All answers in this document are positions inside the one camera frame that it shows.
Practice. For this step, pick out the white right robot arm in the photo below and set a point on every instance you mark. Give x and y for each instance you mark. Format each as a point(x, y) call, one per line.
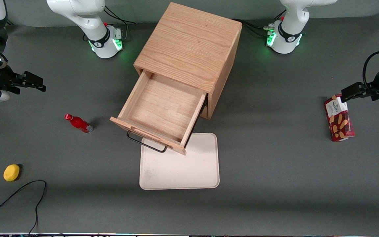
point(87, 23)

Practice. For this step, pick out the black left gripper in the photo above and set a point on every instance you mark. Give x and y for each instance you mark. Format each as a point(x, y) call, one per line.
point(377, 82)

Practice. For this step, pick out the yellow lemon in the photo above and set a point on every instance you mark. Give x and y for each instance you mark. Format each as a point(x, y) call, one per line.
point(11, 172)

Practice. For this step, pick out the red shortbread cookie box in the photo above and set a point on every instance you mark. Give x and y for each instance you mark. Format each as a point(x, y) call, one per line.
point(339, 121)

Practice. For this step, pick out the aluminium frame rail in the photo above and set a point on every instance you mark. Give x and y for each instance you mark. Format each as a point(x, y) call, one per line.
point(9, 22)

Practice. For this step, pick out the red bottle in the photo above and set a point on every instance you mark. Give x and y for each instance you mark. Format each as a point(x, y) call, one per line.
point(79, 123)

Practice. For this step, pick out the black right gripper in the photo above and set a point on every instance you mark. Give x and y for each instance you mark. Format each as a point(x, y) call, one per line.
point(2, 79)

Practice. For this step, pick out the beige rectangular tray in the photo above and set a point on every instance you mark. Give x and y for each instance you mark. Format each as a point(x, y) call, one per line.
point(183, 168)

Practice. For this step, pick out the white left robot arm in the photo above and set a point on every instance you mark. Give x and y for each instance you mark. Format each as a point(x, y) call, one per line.
point(288, 36)

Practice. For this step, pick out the wooden oak drawer cabinet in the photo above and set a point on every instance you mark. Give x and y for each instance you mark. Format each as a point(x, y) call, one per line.
point(192, 42)

